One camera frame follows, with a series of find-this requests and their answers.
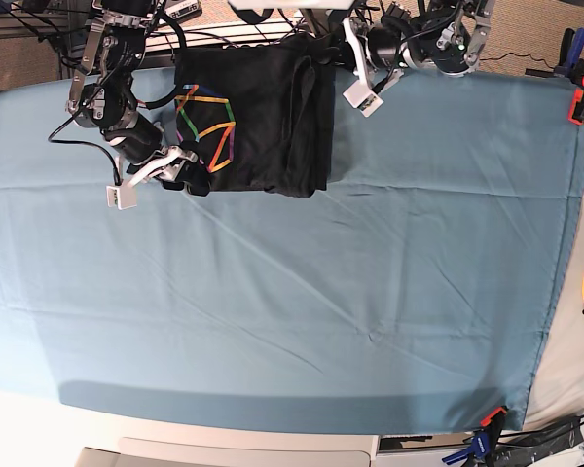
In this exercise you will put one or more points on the orange black clamp top right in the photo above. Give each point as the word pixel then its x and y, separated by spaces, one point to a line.
pixel 576 108

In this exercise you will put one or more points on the blue table cloth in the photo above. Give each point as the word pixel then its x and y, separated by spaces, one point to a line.
pixel 414 295

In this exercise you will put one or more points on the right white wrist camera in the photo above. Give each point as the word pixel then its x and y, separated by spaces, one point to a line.
pixel 121 197

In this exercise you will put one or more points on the blue clamp top right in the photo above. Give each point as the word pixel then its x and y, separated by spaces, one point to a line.
pixel 570 51

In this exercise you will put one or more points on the black plastic bag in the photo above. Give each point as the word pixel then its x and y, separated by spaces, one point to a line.
pixel 540 444

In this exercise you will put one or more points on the black T-shirt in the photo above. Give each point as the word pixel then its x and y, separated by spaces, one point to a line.
pixel 260 118

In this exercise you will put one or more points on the blue orange clamp bottom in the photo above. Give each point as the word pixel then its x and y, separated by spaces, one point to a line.
pixel 481 448

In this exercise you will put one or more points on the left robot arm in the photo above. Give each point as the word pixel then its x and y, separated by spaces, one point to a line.
pixel 446 36

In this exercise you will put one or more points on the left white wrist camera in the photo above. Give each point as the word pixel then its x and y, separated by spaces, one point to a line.
pixel 362 98

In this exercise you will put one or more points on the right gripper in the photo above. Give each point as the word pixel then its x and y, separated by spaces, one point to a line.
pixel 190 177

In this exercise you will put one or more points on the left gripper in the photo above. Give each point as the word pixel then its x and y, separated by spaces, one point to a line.
pixel 374 51

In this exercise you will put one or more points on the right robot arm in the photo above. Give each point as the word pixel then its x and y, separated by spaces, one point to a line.
pixel 100 97

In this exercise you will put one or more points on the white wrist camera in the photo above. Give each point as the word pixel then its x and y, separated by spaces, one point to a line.
pixel 121 197
pixel 362 98

